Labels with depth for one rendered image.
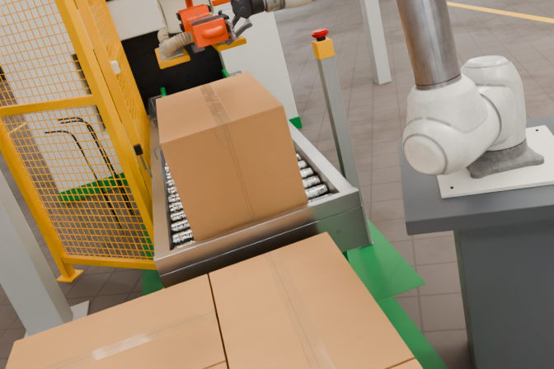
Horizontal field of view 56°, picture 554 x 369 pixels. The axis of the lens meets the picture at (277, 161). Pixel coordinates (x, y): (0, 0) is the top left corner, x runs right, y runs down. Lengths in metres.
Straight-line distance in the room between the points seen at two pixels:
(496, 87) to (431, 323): 1.06
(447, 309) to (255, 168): 0.95
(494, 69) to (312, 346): 0.78
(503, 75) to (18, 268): 2.05
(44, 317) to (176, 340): 1.28
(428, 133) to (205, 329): 0.77
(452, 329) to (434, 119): 1.08
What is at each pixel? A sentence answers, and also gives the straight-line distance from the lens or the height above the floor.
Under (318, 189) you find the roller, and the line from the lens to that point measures 1.96.
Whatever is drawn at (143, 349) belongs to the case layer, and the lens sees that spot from 1.50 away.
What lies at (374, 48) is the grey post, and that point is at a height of 0.33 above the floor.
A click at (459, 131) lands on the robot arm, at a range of 1.19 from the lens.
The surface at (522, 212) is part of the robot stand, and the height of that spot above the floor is 0.74.
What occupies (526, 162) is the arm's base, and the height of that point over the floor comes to 0.77.
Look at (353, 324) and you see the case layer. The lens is 1.34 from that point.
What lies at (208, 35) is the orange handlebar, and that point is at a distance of 1.22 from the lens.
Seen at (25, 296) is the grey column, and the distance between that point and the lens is 2.63.
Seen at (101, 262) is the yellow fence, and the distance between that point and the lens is 2.93.
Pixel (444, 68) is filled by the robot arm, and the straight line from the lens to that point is 1.20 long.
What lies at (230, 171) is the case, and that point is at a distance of 1.68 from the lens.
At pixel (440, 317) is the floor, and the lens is 2.14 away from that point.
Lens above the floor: 1.43
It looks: 23 degrees down
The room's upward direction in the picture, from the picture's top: 15 degrees counter-clockwise
